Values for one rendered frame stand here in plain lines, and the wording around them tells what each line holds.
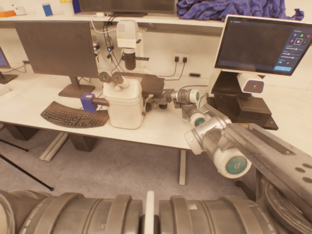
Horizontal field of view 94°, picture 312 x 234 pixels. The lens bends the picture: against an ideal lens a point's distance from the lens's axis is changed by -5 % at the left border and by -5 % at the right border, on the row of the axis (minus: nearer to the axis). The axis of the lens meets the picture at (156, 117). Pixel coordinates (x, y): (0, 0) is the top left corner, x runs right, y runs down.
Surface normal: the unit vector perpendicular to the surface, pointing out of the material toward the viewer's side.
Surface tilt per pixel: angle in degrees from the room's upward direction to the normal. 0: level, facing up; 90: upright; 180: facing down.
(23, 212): 49
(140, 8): 86
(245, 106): 0
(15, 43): 90
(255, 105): 0
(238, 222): 13
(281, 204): 23
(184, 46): 90
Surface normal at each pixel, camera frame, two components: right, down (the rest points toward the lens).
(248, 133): 0.02, -0.95
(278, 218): -0.99, 0.01
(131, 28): -0.15, 0.40
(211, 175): 0.02, -0.75
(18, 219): 0.78, -0.53
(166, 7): -0.16, 0.59
